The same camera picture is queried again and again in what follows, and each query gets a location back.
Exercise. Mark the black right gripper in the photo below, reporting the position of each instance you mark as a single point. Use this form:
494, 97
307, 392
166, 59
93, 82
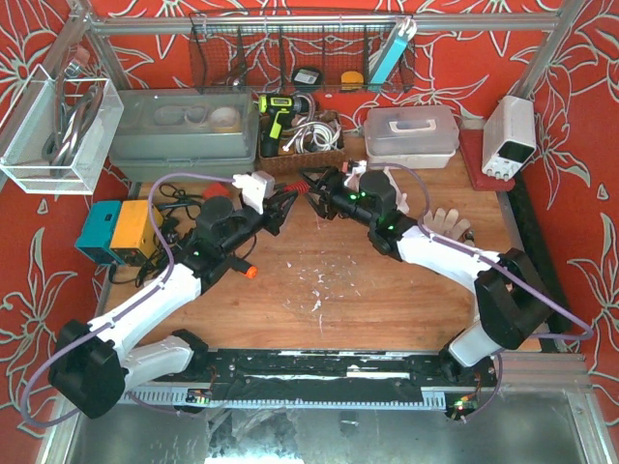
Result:
327, 194

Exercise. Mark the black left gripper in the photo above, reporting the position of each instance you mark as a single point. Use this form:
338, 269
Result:
271, 216

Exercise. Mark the large red spring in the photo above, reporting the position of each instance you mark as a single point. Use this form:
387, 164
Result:
300, 186

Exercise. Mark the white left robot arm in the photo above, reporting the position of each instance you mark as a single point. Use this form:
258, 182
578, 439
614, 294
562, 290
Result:
96, 363

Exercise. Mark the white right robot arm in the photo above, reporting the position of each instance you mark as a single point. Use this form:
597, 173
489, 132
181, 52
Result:
511, 301

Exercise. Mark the small red cube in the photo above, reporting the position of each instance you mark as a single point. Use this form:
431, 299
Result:
215, 189

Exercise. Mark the white plastic storage box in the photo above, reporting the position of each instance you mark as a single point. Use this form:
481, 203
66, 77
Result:
418, 137

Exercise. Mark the white cotton work glove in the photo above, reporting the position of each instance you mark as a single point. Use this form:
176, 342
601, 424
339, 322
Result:
447, 223

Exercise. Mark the grey plastic toolbox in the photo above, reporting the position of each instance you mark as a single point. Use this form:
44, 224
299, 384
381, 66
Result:
180, 130

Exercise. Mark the red plastic tool case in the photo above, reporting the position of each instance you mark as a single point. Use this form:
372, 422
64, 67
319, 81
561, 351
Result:
482, 175

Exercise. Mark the teal and yellow box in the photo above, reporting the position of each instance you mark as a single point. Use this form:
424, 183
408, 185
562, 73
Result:
120, 232

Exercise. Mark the white bench power supply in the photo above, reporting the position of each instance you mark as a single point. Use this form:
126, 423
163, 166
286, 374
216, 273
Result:
509, 135

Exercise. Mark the wicker basket with cables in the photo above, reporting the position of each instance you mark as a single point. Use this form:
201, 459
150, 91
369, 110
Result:
291, 162

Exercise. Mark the orange handled screwdriver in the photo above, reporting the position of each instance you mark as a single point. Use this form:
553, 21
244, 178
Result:
243, 267

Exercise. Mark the white peg base plate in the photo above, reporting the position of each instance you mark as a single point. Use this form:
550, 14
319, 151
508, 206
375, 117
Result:
401, 198

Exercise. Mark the green cordless drill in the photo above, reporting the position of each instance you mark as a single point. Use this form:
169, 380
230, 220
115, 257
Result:
280, 110

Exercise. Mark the black wire wall basket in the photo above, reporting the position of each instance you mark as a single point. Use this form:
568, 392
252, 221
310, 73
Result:
304, 50

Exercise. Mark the clear acrylic wall box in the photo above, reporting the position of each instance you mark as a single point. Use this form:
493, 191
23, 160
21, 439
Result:
56, 136

